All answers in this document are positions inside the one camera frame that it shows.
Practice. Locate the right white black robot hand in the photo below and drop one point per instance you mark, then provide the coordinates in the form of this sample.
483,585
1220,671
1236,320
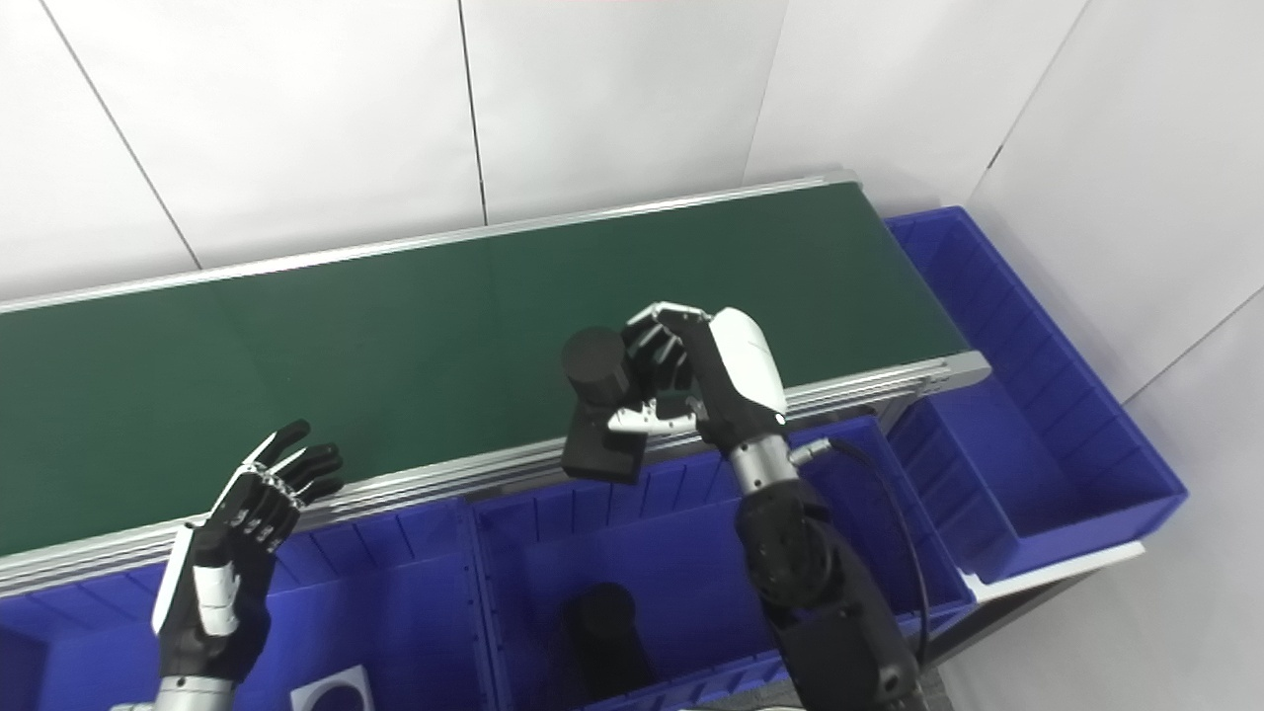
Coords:
741,375

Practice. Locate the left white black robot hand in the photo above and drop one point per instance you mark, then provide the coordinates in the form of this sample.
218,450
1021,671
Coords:
217,583

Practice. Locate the black cylinder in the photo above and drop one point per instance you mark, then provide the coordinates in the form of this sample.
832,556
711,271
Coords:
592,395
607,642

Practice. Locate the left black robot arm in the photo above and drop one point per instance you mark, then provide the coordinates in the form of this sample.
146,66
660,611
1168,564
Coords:
188,696

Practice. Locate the white part with round hole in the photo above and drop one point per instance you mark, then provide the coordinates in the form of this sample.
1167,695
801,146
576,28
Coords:
316,691

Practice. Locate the blue plastic bin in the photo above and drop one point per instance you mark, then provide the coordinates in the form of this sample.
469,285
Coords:
395,612
1047,425
691,563

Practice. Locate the green conveyor belt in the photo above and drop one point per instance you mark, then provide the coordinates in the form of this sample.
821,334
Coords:
434,479
395,346

